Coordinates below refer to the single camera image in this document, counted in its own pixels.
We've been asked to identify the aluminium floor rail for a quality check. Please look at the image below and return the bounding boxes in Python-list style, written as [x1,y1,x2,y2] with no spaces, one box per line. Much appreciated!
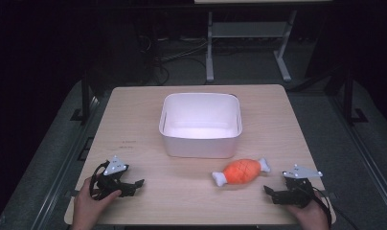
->
[30,95,102,230]
[328,95,387,221]

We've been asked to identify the person's left hand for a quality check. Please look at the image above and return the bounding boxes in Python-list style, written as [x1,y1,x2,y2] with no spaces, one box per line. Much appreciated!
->
[70,176,123,230]

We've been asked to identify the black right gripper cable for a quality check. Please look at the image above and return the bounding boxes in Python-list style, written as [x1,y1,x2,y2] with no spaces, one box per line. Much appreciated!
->
[310,186,362,230]

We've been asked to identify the black metal stand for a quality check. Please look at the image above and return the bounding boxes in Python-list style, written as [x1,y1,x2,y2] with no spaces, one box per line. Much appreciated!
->
[341,68,370,127]
[69,71,99,124]

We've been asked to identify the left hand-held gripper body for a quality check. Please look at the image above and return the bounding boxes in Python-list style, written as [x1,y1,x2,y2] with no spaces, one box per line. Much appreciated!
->
[95,154,131,199]

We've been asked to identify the bundle of floor cables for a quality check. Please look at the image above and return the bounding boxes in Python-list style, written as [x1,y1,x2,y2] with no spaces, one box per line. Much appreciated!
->
[137,34,209,86]

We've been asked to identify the grey metal table frame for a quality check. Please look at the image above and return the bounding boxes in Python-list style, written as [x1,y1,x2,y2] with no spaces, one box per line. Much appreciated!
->
[193,0,333,83]

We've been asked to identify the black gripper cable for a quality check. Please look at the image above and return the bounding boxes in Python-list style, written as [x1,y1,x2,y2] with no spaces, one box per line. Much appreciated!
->
[310,186,362,230]
[89,161,111,201]

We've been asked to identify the orange plush meat toy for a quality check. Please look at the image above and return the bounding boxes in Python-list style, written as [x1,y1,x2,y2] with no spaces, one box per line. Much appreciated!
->
[211,157,272,188]

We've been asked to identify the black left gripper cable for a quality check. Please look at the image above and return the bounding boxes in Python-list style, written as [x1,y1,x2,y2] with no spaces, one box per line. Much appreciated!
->
[89,161,111,201]

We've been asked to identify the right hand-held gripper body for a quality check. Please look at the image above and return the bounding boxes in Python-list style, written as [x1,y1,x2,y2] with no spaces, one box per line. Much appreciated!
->
[282,164,324,209]

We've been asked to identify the white plastic bin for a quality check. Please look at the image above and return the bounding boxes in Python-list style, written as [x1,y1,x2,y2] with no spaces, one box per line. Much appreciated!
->
[158,92,243,159]

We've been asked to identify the person's right hand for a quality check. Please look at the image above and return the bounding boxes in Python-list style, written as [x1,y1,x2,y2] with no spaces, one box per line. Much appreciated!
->
[284,190,331,230]

